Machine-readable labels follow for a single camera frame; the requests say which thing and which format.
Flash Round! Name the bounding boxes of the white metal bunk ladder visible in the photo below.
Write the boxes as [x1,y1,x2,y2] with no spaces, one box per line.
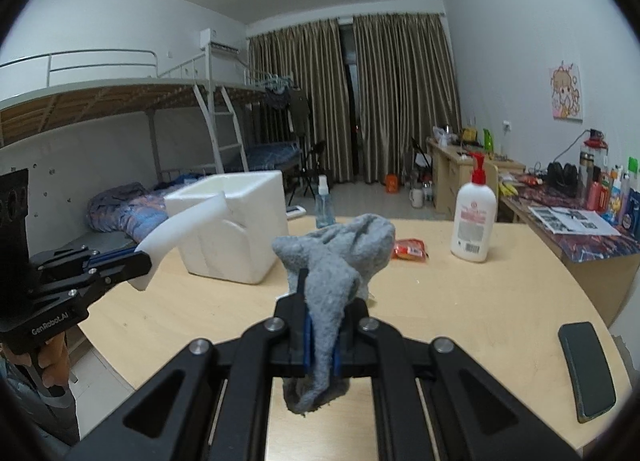
[192,83,249,174]

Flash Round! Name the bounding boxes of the black folding chair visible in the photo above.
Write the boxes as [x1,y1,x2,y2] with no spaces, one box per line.
[286,141,328,202]

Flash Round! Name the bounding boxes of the dark hanging clothes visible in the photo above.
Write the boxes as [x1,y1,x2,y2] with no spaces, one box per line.
[263,75,311,134]

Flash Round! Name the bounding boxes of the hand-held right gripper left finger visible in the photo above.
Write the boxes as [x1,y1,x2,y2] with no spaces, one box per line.
[65,268,313,461]

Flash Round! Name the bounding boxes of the clear blue spray bottle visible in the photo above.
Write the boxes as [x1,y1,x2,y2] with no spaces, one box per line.
[315,174,337,229]

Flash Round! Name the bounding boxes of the person's left forearm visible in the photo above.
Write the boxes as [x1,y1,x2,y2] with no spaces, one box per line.
[0,346,81,447]

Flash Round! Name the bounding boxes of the desk with patterned top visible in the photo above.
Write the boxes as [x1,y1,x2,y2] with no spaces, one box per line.
[500,171,640,327]

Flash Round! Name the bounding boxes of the light wooden desk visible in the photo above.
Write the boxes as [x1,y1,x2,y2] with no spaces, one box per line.
[426,137,526,214]

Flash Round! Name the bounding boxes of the white air conditioner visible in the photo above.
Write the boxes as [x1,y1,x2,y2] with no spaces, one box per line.
[199,28,241,52]

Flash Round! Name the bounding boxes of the metal bunk bed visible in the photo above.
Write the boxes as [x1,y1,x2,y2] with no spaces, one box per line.
[0,50,251,252]
[207,48,311,192]

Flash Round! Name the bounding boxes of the blue plaid bedding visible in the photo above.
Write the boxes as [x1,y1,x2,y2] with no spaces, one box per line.
[245,141,303,166]

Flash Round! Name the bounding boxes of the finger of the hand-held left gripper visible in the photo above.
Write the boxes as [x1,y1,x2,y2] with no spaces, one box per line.
[35,252,152,312]
[29,247,137,269]

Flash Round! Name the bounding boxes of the row of toiletry bottles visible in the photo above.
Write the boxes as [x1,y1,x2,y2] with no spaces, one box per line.
[585,156,640,242]

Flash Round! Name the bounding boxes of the white pump lotion bottle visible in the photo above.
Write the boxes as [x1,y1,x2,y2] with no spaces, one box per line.
[450,152,498,263]

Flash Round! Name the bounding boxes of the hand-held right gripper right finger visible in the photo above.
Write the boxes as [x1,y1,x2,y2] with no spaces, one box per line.
[332,298,583,461]

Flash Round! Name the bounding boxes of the brown curtain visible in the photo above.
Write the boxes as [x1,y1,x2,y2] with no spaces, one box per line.
[352,12,462,186]
[248,17,353,184]

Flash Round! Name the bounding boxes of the white foam box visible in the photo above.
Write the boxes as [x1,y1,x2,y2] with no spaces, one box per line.
[164,170,290,285]

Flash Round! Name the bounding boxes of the cartoon wall poster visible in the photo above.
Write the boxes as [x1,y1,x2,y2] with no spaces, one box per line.
[549,62,585,120]

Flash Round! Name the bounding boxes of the white paper tissue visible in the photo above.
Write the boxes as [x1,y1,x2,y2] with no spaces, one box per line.
[135,191,229,292]

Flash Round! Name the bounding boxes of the person's left hand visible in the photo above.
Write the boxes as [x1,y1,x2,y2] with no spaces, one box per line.
[34,328,71,389]

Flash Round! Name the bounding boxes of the blue orange patterned blanket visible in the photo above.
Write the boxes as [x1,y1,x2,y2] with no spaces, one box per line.
[87,182,173,234]

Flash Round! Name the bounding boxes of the red lid jar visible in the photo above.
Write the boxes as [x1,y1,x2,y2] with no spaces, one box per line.
[579,130,610,192]

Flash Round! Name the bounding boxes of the grey fluffy cloth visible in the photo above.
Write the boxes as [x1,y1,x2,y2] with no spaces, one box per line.
[271,213,397,414]

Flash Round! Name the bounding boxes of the red snack packet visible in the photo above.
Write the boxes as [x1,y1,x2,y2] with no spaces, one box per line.
[391,238,430,262]

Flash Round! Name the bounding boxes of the black bag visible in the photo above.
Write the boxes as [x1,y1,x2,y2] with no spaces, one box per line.
[546,162,581,196]

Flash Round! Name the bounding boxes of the dark smartphone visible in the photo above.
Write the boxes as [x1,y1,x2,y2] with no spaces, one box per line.
[557,322,617,424]

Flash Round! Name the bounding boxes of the wooden smiley face chair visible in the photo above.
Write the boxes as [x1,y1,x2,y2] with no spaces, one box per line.
[482,161,501,199]

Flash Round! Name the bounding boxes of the printed paper sheets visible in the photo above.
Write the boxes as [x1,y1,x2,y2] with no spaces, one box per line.
[528,206,621,237]

